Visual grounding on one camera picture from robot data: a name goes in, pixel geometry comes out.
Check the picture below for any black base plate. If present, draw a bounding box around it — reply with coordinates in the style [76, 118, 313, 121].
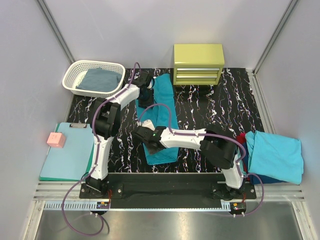
[79, 173, 257, 211]

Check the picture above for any light blue t shirt pile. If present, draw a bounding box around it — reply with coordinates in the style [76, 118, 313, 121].
[245, 131, 304, 185]

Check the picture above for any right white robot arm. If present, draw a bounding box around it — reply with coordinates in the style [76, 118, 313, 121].
[133, 125, 246, 200]

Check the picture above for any green cutting mat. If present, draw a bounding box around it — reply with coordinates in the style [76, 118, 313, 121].
[38, 146, 94, 182]

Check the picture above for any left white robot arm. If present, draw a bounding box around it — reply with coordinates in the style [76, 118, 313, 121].
[85, 72, 155, 198]

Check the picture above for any pink cube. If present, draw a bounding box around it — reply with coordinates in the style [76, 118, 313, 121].
[47, 132, 66, 148]

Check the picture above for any teal t shirt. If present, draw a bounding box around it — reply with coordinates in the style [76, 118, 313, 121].
[135, 73, 179, 166]

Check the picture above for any red t shirt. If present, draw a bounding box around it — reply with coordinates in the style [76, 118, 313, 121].
[236, 133, 249, 174]

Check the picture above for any folded grey-blue t shirt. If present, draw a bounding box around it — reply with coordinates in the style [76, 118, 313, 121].
[76, 67, 122, 92]

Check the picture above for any white plastic laundry basket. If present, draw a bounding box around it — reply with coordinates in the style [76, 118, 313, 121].
[62, 60, 126, 98]

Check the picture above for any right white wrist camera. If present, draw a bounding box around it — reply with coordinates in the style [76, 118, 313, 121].
[137, 119, 155, 131]

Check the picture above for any dark blue t shirt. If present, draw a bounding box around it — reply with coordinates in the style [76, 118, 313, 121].
[242, 143, 283, 185]

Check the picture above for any yellow-green drawer cabinet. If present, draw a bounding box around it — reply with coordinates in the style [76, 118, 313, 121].
[173, 43, 225, 86]

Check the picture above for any light blue clipboard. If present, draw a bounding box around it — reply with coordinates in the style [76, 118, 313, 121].
[39, 122, 94, 182]

